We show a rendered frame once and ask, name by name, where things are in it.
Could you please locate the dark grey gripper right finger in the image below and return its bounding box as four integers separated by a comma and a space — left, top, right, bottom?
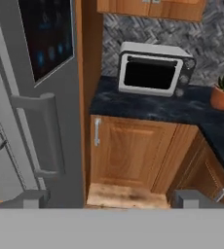
171, 189, 224, 209

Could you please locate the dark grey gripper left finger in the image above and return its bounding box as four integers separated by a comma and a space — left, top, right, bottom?
0, 189, 52, 209

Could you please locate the wooden corner cupboard door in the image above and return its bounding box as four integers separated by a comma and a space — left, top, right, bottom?
167, 130, 224, 207

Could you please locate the plain grey fridge door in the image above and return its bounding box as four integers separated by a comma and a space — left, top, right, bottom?
0, 36, 29, 204

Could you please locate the grey fridge door with screen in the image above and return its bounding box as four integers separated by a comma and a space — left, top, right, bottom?
0, 0, 85, 209

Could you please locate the green plant in terracotta pot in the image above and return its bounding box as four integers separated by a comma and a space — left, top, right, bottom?
209, 71, 224, 112

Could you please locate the white and black microwave oven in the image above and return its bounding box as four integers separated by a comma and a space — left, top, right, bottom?
117, 41, 197, 98

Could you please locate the wooden side panel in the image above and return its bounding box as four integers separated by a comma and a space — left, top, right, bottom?
74, 0, 104, 206

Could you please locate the wooden wall cupboard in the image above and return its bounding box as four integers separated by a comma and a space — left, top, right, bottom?
95, 0, 208, 23

